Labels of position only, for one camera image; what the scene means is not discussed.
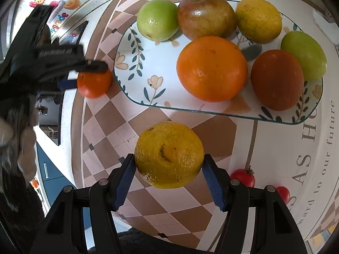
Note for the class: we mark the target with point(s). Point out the yellow citrus fruit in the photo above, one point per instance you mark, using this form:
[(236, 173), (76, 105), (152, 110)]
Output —
[(169, 153), (258, 19)]

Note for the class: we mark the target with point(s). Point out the small orange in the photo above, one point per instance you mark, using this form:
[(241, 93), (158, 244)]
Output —
[(94, 86)]

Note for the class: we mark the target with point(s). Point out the person's left forearm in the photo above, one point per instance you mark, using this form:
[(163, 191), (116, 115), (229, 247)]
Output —
[(18, 211)]

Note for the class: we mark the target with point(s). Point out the person's left hand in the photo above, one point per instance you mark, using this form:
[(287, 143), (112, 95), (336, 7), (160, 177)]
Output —
[(26, 148)]

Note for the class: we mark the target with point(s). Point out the reddish brown apple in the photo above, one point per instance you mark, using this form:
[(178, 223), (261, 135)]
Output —
[(206, 16)]

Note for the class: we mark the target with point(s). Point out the dark orange fruit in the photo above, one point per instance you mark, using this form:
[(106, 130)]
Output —
[(276, 80)]

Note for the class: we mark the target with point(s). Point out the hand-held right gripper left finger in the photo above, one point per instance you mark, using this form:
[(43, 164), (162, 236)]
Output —
[(124, 185)]

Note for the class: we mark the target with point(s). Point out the red cherry tomato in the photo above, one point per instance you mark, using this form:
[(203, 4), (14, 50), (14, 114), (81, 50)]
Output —
[(284, 193), (242, 178)]

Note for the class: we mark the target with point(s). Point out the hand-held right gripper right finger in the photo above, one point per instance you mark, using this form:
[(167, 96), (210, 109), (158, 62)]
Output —
[(214, 187)]

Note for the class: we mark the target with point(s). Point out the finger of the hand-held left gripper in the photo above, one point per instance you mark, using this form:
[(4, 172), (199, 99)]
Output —
[(67, 84), (91, 66)]

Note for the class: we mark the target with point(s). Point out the blue kitchen cabinet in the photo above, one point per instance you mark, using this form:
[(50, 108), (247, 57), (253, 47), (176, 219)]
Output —
[(53, 169)]

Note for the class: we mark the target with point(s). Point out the large orange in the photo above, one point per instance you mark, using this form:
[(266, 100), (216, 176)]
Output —
[(212, 68)]

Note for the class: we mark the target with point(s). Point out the colourful wall sticker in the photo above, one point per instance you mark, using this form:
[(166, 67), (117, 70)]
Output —
[(72, 4)]

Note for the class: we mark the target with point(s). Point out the checkered table mat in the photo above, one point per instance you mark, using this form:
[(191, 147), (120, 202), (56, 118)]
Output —
[(185, 217)]

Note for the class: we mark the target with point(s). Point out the green fruit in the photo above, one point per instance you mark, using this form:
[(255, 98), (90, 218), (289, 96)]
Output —
[(307, 53), (157, 19)]

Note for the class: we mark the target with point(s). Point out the floral ceramic plate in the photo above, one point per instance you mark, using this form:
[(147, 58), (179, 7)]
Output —
[(164, 55)]

